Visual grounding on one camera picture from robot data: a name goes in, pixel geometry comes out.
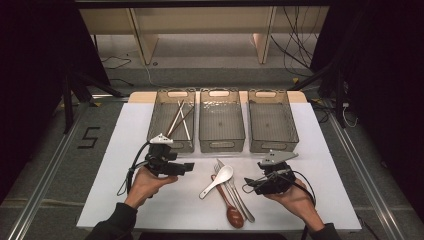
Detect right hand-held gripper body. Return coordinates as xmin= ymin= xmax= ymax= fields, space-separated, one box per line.
xmin=254 ymin=150 xmax=299 ymax=196

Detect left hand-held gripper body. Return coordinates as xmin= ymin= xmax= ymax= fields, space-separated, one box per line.
xmin=143 ymin=133 xmax=183 ymax=178

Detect white ceramic spoon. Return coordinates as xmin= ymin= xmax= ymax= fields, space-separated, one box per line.
xmin=199 ymin=165 xmax=234 ymax=200

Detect silver metal fork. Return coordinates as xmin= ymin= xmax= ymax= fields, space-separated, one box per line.
xmin=213 ymin=163 xmax=249 ymax=223

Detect metal forks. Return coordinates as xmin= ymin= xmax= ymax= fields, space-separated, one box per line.
xmin=216 ymin=158 xmax=256 ymax=223

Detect transparent grey plastic bin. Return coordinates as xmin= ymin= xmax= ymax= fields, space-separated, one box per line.
xmin=198 ymin=87 xmax=247 ymax=154
xmin=146 ymin=88 xmax=197 ymax=154
xmin=247 ymin=88 xmax=300 ymax=155

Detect brown wooden chopstick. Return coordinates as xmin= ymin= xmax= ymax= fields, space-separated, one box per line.
xmin=165 ymin=101 xmax=184 ymax=137
xmin=167 ymin=106 xmax=195 ymax=138

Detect brown wooden spoon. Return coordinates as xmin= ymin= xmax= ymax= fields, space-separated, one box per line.
xmin=210 ymin=174 xmax=245 ymax=230

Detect person's left hand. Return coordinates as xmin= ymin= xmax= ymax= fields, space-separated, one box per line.
xmin=124 ymin=166 xmax=179 ymax=209

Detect person's right hand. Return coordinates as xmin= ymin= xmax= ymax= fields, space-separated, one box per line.
xmin=264 ymin=178 xmax=325 ymax=232

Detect white table cover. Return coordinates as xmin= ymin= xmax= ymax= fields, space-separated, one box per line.
xmin=76 ymin=101 xmax=363 ymax=233

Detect black metal stand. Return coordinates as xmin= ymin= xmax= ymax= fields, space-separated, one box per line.
xmin=288 ymin=59 xmax=348 ymax=129
xmin=61 ymin=71 xmax=125 ymax=134

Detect black curtain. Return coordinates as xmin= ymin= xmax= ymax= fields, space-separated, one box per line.
xmin=309 ymin=0 xmax=424 ymax=221
xmin=0 ymin=0 xmax=112 ymax=204

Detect light wooden desk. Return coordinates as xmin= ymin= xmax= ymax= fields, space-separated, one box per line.
xmin=79 ymin=5 xmax=331 ymax=66

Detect left hand-held gripper black cable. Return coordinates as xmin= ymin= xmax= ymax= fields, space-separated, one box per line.
xmin=116 ymin=141 xmax=152 ymax=197

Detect hand-held gripper black cable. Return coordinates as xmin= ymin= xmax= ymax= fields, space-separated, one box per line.
xmin=289 ymin=169 xmax=318 ymax=240
xmin=116 ymin=141 xmax=152 ymax=197

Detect right hand-held gripper black cable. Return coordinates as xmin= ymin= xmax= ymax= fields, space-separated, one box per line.
xmin=289 ymin=169 xmax=318 ymax=240

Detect white cable with plug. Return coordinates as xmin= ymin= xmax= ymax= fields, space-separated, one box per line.
xmin=341 ymin=102 xmax=358 ymax=128

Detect white floor cable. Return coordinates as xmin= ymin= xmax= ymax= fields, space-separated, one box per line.
xmin=142 ymin=63 xmax=159 ymax=88

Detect metal floor rail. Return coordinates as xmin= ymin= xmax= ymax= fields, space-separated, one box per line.
xmin=328 ymin=109 xmax=406 ymax=240
xmin=6 ymin=103 xmax=91 ymax=240

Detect bundle of black cables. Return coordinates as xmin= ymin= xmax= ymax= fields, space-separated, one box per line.
xmin=269 ymin=6 xmax=323 ymax=78

